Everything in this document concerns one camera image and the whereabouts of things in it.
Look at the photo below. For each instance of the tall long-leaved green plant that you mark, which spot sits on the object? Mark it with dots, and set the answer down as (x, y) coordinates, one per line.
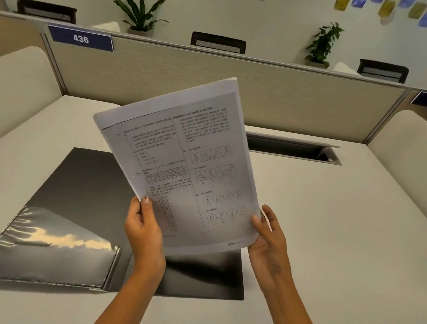
(140, 10)

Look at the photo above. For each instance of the person's right hand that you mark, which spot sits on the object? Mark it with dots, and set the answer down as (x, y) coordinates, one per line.
(271, 247)

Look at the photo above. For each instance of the black mesh office chair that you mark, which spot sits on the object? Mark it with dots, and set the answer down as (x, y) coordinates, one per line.
(46, 10)
(383, 71)
(218, 42)

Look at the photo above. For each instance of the person's left hand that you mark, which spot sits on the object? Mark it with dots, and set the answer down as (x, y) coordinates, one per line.
(144, 232)

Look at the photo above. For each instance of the beige plant pot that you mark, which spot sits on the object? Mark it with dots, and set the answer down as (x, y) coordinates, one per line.
(316, 64)
(139, 32)

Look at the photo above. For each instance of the blue and yellow wall decorations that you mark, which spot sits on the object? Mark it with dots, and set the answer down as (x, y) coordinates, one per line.
(384, 7)

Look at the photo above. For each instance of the person's right thumb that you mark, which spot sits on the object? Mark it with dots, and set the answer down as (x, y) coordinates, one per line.
(257, 224)

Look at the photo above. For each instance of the cream curved side divider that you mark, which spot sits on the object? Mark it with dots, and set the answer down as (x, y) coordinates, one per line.
(16, 89)
(413, 157)

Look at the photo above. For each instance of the person's left forearm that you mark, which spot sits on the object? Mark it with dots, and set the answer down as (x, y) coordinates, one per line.
(128, 301)

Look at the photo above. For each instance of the clear plastic folder sleeves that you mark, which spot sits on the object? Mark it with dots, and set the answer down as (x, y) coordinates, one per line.
(44, 246)

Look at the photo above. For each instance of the small bushy green plant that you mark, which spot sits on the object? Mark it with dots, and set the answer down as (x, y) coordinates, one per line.
(324, 41)

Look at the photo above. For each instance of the person's right forearm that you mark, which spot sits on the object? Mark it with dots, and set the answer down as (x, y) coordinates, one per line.
(292, 314)

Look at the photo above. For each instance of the beige desk partition panel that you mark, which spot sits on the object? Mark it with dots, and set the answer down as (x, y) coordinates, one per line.
(277, 95)

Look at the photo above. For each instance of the person's left thumb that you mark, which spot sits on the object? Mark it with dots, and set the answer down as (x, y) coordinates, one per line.
(146, 211)

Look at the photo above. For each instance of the open black file folder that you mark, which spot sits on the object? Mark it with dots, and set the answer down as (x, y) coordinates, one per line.
(86, 183)

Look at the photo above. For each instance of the stack of printed paper sheets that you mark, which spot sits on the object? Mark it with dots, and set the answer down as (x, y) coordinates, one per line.
(184, 154)

